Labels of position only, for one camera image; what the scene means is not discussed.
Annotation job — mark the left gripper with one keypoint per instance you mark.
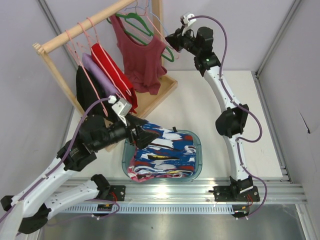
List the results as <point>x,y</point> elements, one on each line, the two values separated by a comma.
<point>135,135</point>

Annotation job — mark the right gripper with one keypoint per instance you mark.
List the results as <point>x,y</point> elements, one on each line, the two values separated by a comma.
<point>179,40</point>

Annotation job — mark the light blue wire hanger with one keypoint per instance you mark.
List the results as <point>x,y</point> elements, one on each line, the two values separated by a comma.
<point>152,11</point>

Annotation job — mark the blue patterned trousers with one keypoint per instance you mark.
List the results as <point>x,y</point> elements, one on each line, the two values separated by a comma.
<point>171,155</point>

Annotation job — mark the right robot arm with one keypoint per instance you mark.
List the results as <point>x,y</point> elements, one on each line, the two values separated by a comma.
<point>232,120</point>

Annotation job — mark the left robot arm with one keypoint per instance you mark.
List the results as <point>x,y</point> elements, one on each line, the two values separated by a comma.
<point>30,210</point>

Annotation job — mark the pink hanger with red garment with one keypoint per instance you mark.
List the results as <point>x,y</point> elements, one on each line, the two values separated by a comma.
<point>107,65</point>

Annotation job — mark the pink hanger with black garment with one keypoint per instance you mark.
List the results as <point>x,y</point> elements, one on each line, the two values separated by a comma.
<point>76,57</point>

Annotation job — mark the pink hanger with purple garment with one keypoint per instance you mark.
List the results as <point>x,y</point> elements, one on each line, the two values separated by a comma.
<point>102,67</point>

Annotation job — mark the teal plastic basket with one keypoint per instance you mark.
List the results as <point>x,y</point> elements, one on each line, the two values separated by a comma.
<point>129,149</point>

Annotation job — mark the wooden clothes rack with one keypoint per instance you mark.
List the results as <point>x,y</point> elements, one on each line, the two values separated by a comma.
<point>146,102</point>

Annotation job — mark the maroon tank top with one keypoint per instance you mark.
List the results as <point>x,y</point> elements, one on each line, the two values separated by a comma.
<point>142,63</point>

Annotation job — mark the red garment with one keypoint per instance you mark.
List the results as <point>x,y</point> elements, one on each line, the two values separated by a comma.
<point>133,100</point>

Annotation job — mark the black garment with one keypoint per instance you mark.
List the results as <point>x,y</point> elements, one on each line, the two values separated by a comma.
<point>86,96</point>

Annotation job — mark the purple garment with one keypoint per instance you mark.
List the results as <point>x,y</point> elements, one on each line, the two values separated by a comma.
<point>103,80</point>

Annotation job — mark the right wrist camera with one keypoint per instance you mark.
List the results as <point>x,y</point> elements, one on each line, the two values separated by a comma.
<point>187,20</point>

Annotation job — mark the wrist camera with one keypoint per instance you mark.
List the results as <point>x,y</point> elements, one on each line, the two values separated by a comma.
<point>187,20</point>
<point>121,107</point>

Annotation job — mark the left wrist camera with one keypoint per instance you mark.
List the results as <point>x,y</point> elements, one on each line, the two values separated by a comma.
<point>121,107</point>

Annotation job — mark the pink empty wire hanger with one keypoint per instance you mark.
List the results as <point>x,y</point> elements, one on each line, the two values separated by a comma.
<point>143,22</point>

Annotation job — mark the aluminium mounting rail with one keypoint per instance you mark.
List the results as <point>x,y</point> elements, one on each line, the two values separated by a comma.
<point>198,191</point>

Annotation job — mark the white slotted cable duct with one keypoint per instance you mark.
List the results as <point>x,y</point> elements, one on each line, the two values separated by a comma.
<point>137,208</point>

